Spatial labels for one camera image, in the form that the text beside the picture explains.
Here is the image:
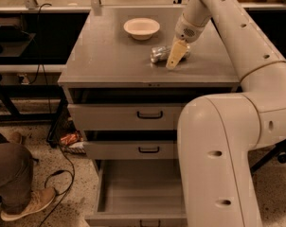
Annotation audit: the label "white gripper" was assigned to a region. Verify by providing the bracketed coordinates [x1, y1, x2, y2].
[166, 14, 206, 70]

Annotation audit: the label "grey metal drawer cabinet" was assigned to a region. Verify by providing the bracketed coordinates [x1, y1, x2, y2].
[57, 6, 241, 163]

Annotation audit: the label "black top drawer handle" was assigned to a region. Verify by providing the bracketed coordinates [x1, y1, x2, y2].
[136, 111, 164, 119]

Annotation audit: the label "black middle drawer handle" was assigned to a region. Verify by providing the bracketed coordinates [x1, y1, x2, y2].
[138, 147, 160, 154]

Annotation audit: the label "grey middle drawer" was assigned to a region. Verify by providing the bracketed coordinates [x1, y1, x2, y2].
[83, 141, 178, 160]

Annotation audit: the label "tan sneaker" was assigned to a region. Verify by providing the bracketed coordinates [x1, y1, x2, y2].
[0, 187, 56, 221]

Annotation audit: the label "orange snack packet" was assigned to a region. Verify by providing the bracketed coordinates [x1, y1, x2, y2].
[60, 132, 80, 146]

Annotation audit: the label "person's leg brown trousers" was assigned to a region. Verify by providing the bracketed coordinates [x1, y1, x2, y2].
[0, 143, 33, 215]

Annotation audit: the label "grey bottom drawer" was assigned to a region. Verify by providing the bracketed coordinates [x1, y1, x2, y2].
[85, 159, 187, 227]

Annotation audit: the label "white paper bowl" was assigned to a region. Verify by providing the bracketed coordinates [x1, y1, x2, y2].
[123, 18, 160, 41]

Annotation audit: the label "black wire basket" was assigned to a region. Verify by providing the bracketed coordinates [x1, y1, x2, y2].
[46, 104, 75, 148]

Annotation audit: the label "grey top drawer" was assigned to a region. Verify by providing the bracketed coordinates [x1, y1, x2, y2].
[68, 104, 182, 131]

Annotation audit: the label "black drawer handle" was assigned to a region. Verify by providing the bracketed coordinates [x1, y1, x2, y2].
[138, 147, 160, 154]
[136, 111, 164, 119]

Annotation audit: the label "grey drawer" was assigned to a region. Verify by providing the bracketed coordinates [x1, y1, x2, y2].
[68, 104, 182, 131]
[85, 159, 187, 227]
[83, 141, 178, 160]

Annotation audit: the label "black floor cable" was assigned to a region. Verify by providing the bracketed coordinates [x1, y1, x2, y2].
[38, 145, 77, 227]

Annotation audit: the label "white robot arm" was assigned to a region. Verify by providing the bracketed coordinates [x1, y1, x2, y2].
[167, 0, 286, 227]

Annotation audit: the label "black office chair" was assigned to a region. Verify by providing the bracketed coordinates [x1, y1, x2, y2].
[250, 139, 286, 175]

